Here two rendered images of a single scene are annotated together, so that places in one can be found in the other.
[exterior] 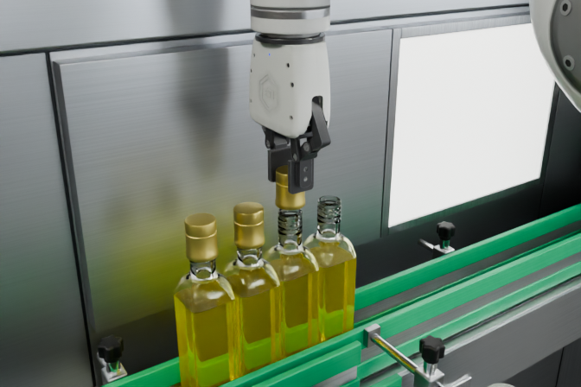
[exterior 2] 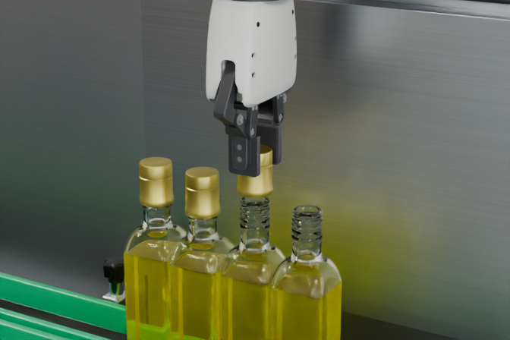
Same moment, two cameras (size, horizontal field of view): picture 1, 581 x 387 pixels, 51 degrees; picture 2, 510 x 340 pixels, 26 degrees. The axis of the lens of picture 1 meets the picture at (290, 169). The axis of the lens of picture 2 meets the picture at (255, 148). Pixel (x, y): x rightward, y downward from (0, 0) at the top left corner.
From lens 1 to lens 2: 0.93 m
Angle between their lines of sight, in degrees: 59
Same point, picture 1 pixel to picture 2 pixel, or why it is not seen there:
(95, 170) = (160, 94)
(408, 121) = not seen: outside the picture
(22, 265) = (115, 166)
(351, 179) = (477, 235)
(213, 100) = not seen: hidden behind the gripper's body
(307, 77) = (216, 36)
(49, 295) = (133, 207)
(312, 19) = not seen: outside the picture
